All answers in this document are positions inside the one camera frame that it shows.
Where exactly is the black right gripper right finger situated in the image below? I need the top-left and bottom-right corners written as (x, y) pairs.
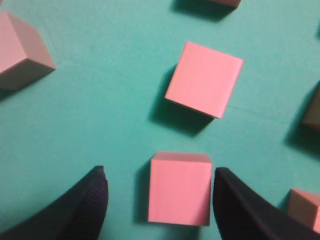
top-left (212, 167), bottom-right (320, 240)

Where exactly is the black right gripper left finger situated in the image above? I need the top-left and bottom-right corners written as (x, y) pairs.
top-left (0, 165), bottom-right (109, 240)

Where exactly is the pink cube column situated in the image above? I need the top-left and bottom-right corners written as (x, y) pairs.
top-left (164, 41), bottom-right (244, 119)
top-left (211, 0), bottom-right (241, 8)
top-left (0, 11), bottom-right (56, 91)
top-left (301, 83), bottom-right (320, 131)
top-left (287, 188), bottom-right (320, 233)
top-left (147, 151), bottom-right (213, 226)

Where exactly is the green cloth backdrop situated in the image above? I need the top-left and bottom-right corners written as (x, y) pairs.
top-left (0, 0), bottom-right (320, 240)

